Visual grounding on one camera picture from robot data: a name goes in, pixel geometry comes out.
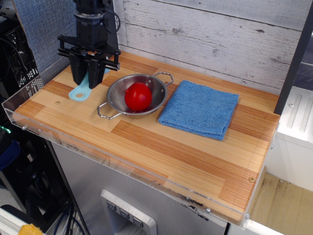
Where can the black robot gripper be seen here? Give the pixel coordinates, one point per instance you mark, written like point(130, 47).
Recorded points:
point(89, 46)

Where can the light blue dish brush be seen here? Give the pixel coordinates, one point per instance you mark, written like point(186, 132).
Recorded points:
point(82, 91)

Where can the steel bowl with wire handles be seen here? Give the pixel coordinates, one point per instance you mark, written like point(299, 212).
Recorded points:
point(116, 94)

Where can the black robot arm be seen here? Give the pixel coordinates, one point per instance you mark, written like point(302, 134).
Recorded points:
point(91, 6)

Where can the folded blue towel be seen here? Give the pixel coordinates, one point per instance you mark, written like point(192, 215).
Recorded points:
point(200, 110)

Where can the red tomato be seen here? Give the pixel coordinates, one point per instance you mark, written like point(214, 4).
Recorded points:
point(138, 96)

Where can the black plastic crate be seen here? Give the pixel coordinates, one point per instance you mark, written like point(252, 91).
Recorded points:
point(17, 63)

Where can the clear acrylic table guard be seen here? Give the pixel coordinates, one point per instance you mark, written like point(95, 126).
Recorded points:
point(218, 178)

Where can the stainless steel cabinet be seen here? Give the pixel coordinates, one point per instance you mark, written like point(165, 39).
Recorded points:
point(87, 178)

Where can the white ridged block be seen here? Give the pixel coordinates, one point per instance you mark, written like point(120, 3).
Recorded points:
point(297, 116)

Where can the dark grey right post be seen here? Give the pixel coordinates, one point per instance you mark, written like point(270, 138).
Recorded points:
point(296, 61)

